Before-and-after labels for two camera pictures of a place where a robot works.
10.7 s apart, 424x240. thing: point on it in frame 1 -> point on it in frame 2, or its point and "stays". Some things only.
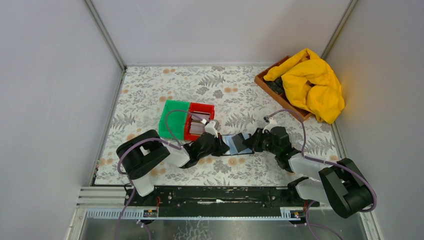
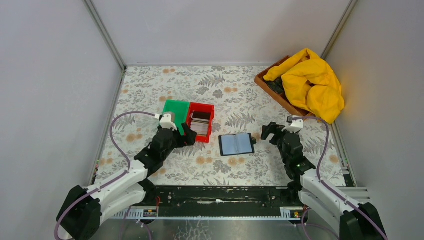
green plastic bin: x=173 y=118 stays
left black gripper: x=221 y=147 -> x=189 y=139
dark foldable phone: x=234 y=141 stays
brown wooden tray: x=282 y=99 stays
